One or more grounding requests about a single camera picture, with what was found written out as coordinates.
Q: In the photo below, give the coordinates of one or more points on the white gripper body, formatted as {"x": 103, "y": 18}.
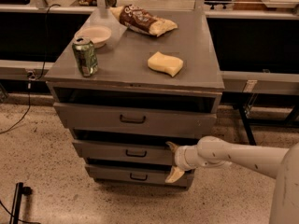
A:
{"x": 179, "y": 158}

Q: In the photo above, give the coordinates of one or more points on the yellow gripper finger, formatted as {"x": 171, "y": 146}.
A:
{"x": 175, "y": 174}
{"x": 173, "y": 147}

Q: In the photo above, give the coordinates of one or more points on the grey drawer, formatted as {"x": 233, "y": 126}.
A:
{"x": 117, "y": 119}
{"x": 133, "y": 175}
{"x": 111, "y": 153}

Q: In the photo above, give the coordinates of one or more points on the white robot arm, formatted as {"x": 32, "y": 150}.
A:
{"x": 279, "y": 163}

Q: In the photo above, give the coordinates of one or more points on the grey bottom drawer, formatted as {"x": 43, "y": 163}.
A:
{"x": 133, "y": 175}

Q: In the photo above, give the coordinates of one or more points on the grey drawer cabinet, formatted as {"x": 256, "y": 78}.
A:
{"x": 124, "y": 79}

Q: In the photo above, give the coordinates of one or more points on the grey top drawer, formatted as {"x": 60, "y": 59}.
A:
{"x": 117, "y": 119}

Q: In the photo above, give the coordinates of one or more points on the yellow sponge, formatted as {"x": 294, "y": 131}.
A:
{"x": 165, "y": 63}

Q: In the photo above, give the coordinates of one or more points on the black table leg right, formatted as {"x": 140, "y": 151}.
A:
{"x": 291, "y": 121}

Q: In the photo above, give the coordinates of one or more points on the green soda can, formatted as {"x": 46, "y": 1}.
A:
{"x": 84, "y": 52}

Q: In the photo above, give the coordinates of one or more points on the white bowl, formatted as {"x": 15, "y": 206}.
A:
{"x": 98, "y": 34}

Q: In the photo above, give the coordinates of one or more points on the brown chip bag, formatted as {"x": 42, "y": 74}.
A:
{"x": 141, "y": 21}

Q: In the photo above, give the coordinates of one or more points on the black stand leg left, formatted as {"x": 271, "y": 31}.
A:
{"x": 14, "y": 213}

